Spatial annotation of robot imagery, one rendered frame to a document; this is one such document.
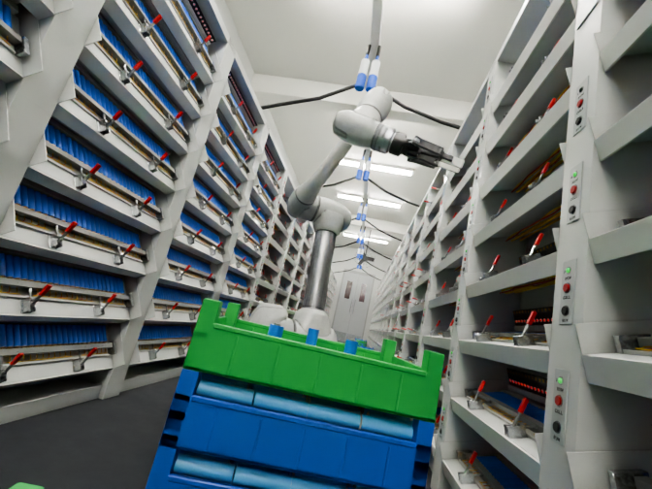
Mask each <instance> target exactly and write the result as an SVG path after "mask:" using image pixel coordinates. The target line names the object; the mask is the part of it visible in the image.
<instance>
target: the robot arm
mask: <svg viewBox="0 0 652 489"><path fill-rule="evenodd" d="M392 103H393V99H392V95H391V93H390V92H389V91H388V90H387V89H386V88H384V87H382V86H378V87H375V88H373V89H371V90H369V91H368V92H367V93H366V95H365V96H364V97H363V98H362V99H361V100H360V102H359V103H358V105H357V107H356V109H355V110H353V111H351V110H344V111H339V112H337V114H336V116H335V118H334V121H333V125H332V128H333V133H334V135H336V136H337V137H338V138H340V141H339V142H338V143H337V145H336V146H335V147H334V148H333V150H332V151H331V152H330V154H329V155H328V156H327V157H326V159H325V160H324V161H323V162H322V164H321V165H320V166H319V168H318V169H317V170H316V171H315V173H314V174H313V175H312V176H311V177H310V178H309V179H308V180H307V181H305V182H304V183H303V184H301V185H300V186H299V187H298V188H297V189H295V190H294V191H293V193H292V194H291V195H290V197H289V199H288V204H287V212H288V214H289V215H290V216H292V217H294V218H302V219H305V220H308V221H311V222H312V225H313V231H314V233H315V237H314V243H313V248H312V254H311V259H310V268H309V274H308V279H307V285H306V290H305V296H304V301H303V306H302V308H301V309H299V310H298V311H297V312H296V313H295V316H294V318H293V320H292V319H290V318H288V317H287V316H288V313H287V311H286V309H285V308H284V307H283V306H281V305H275V304H268V303H261V304H260V305H258V306H257V307H256V308H255V309H254V310H253V312H252V313H251V315H250V316H249V318H248V320H247V321H250V322H254V323H258V324H262V325H267V326H270V324H274V323H277V324H280V325H281V326H283V327H284V329H283V330H287V331H292V332H296V333H300V334H304V335H307V334H308V331H309V328H313V329H317V330H319V334H318V337H319V338H321V339H325V340H329V341H334V342H337V341H338V340H337V335H336V333H335V331H334V330H333V329H332V328H331V327H330V322H329V317H328V315H327V313H326V312H325V311H324V310H325V304H326V297H327V291H328V284H329V278H330V273H331V267H332V261H333V255H334V249H335V242H336V237H337V236H338V235H339V234H340V232H343V231H345V230H346V229H347V228H348V227H349V225H350V223H351V213H350V211H349V210H348V209H347V208H346V207H345V206H343V205H342V204H340V203H338V202H336V201H333V200H331V199H328V198H325V197H321V196H318V193H319V191H320V190H321V188H322V186H323V185H324V184H325V182H326V181H327V180H328V178H329V177H330V176H331V175H332V174H333V173H334V171H335V170H336V169H337V167H338V166H339V165H340V163H341V162H342V160H343V159H344V157H345V156H346V155H347V153H348V152H349V151H350V149H351V148H352V147H353V146H356V147H361V148H369V149H372V150H375V151H377V152H380V153H383V154H386V153H387V152H388V151H389V154H392V155H395V156H400V154H402V155H404V156H406V157H407V162H411V163H415V164H419V165H422V166H425V167H428V168H431V169H435V168H436V167H440V168H443V169H445V170H448V171H450V172H453V173H456V174H459V172H460V169H462V167H463V165H464V163H465V160H463V159H461V158H458V157H455V156H452V155H449V154H447V153H444V151H443V147H440V146H437V145H435V144H433V143H430V142H428V141H425V140H423V139H421V138H420V137H418V136H415V137H414V139H407V137H408V136H407V134H404V133H401V132H397V133H396V128H394V127H391V126H388V125H385V124H384V123H383V121H384V120H385V118H386V117H387V116H388V114H389V113H390V111H391V108H392ZM417 154H418V155H417Z"/></svg>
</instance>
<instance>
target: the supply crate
mask: <svg viewBox="0 0 652 489"><path fill-rule="evenodd" d="M222 305H223V302H220V301H217V300H213V299H208V298H205V299H204V301H203V304H202V306H201V310H200V313H199V316H198V319H197V322H196V325H195V328H194V332H193V335H192V338H191V341H190V345H189V347H188V350H187V353H186V357H185V360H184V363H183V366H182V367H183V368H184V369H188V370H192V371H196V372H201V373H205V374H210V375H218V376H223V377H227V378H232V379H235V380H240V381H244V382H249V383H254V384H258V385H263V386H267V387H272V388H275V389H280V390H285V391H289V392H294V393H298V394H303V395H307V396H312V397H315V398H320V399H325V400H329V401H334V402H338V403H343V404H347V405H352V406H357V407H360V408H368V409H373V410H377V411H382V412H387V413H391V414H396V415H400V416H404V417H408V418H413V419H417V420H422V421H427V422H431V423H436V415H437V408H438V401H439V394H440V383H441V374H442V367H443V361H444V354H442V353H438V352H435V351H431V350H426V349H425V350H424V353H423V359H422V366H421V367H419V366H417V365H414V364H412V363H410V362H408V361H406V360H403V359H401V358H398V357H396V356H395V350H396V344H397V342H396V341H392V340H388V339H383V342H382V348H381V352H379V351H374V350H370V349H367V348H363V347H358V346H357V350H356V355H353V354H348V353H344V352H343V351H344V346H345V343H341V342H334V341H329V340H325V339H321V338H318V339H317V343H316V346H315V345H310V344H306V340H307V335H304V334H300V333H296V332H292V331H287V330H283V333H282V337H281V338H278V337H273V336H269V335H268V331H269V328H270V326H267V325H262V324H258V323H254V322H250V321H245V320H241V319H238V316H239V313H240V309H241V305H240V304H236V303H232V302H229V303H228V306H227V310H226V312H225V316H222V317H219V315H220V312H221V308H222Z"/></svg>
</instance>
